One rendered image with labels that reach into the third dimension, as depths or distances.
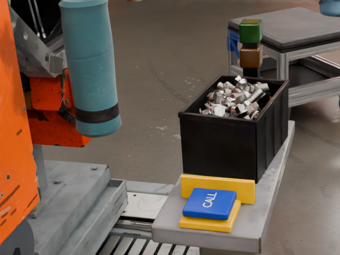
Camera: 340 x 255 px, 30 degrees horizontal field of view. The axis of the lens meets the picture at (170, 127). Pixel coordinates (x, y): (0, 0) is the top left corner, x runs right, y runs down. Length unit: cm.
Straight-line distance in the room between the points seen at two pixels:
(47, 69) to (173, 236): 44
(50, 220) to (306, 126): 121
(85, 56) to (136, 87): 169
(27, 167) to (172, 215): 25
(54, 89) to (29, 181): 43
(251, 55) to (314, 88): 112
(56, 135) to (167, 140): 96
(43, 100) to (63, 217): 30
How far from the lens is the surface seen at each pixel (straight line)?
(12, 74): 85
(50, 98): 131
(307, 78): 256
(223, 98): 111
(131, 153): 224
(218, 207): 96
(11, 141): 85
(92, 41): 115
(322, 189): 198
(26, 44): 116
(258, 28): 123
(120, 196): 169
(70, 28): 115
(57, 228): 144
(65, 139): 138
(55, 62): 126
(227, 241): 96
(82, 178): 163
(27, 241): 123
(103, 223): 160
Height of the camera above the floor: 98
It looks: 24 degrees down
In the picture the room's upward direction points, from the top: 4 degrees counter-clockwise
